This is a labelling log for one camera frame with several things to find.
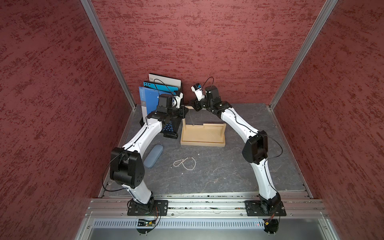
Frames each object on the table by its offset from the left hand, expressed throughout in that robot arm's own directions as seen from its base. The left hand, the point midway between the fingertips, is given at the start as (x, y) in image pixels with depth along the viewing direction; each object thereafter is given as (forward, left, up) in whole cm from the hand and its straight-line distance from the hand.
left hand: (186, 111), depth 85 cm
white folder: (+25, +16, +4) cm, 30 cm away
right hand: (+8, -3, 0) cm, 8 cm away
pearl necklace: (-22, -2, -24) cm, 32 cm away
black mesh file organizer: (0, +12, -16) cm, 20 cm away
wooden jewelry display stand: (+1, -11, -25) cm, 28 cm away
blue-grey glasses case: (-18, +21, -22) cm, 35 cm away
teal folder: (+17, +17, +5) cm, 24 cm away
